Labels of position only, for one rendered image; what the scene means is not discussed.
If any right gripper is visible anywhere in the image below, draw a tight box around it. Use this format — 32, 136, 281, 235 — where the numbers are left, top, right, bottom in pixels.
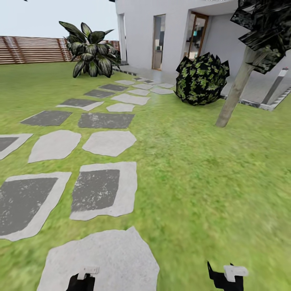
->
207, 262, 244, 291

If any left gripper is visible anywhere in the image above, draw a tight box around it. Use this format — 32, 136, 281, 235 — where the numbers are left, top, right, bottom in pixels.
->
68, 276, 95, 291

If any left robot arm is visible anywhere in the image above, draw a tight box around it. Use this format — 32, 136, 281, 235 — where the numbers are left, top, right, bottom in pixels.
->
66, 265, 101, 291

